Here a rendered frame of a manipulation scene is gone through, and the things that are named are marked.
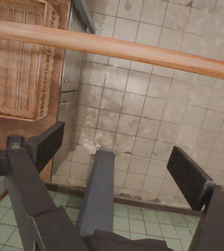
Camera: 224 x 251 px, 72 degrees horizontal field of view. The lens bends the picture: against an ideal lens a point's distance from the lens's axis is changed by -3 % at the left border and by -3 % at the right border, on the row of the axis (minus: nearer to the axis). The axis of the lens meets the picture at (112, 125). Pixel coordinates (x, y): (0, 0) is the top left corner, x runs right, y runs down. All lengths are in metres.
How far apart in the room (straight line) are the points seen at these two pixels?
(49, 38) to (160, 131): 1.42
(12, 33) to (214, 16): 1.65
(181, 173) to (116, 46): 0.21
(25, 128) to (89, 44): 0.87
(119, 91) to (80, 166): 0.87
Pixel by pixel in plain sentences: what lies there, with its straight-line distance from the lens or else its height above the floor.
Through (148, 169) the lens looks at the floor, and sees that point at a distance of 1.74.
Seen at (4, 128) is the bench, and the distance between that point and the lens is 1.18.
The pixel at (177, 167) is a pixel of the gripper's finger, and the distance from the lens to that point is 0.18.
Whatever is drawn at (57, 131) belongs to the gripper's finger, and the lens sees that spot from 0.16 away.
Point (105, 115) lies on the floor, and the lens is 1.52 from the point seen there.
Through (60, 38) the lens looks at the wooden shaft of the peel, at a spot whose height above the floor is 1.20.
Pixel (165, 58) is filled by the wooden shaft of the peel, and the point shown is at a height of 1.20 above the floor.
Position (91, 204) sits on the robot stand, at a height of 0.78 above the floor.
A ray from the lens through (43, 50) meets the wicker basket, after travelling 0.85.
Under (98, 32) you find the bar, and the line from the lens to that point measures 1.55.
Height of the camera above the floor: 1.49
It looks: 75 degrees down
